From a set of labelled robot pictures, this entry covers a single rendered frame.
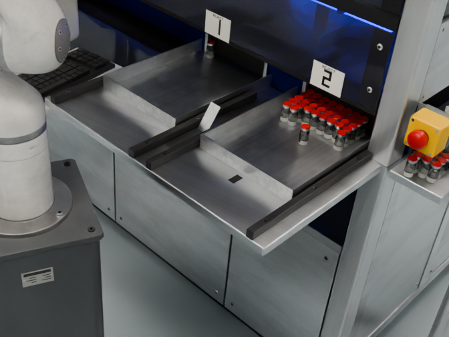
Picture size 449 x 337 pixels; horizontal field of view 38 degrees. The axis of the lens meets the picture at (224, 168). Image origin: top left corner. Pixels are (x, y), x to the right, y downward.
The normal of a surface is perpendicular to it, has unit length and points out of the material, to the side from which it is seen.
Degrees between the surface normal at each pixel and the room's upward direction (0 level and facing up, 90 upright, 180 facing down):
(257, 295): 90
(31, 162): 90
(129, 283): 0
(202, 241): 90
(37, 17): 66
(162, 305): 0
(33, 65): 113
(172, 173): 0
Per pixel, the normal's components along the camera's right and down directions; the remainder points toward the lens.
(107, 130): 0.08, -0.80
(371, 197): -0.69, 0.39
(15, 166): 0.29, 0.59
